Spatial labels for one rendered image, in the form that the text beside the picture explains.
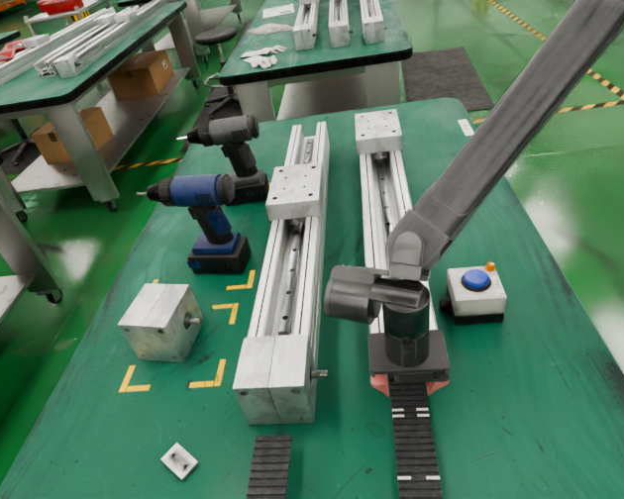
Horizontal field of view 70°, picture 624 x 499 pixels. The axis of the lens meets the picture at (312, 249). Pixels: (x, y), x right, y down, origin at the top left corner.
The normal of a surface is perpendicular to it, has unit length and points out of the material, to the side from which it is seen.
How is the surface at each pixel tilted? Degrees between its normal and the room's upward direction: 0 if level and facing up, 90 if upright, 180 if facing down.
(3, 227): 90
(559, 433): 0
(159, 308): 0
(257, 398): 90
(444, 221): 49
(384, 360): 1
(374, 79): 90
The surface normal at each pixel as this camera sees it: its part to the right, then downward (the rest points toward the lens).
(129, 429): -0.15, -0.77
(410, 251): -0.38, -0.07
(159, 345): -0.18, 0.64
